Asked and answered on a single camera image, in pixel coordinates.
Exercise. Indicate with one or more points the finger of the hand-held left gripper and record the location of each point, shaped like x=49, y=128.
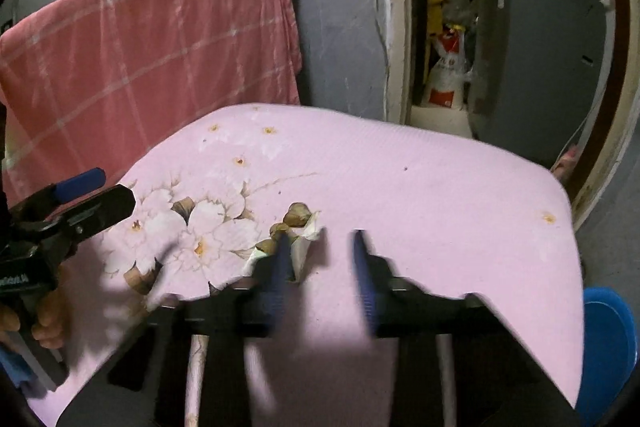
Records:
x=100, y=207
x=80, y=181

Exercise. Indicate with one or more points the clear plastic bag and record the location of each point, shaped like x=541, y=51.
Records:
x=460, y=7

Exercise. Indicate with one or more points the wooden door frame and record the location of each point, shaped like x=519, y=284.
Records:
x=397, y=32

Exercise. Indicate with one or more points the pink plaid cloth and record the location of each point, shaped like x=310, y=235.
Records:
x=150, y=57

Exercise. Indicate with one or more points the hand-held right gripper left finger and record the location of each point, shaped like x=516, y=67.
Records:
x=277, y=277

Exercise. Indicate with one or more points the person's left hand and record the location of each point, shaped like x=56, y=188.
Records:
x=47, y=319

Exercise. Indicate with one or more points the white sack with red label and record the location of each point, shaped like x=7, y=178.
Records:
x=447, y=77

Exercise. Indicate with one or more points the pink floral cloth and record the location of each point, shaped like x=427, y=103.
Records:
x=425, y=182

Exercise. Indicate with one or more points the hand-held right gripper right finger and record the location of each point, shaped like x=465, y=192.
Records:
x=362, y=277

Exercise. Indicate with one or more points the white paper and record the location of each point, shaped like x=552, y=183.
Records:
x=310, y=238

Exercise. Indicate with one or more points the grey cabinet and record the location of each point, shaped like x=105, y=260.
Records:
x=530, y=67

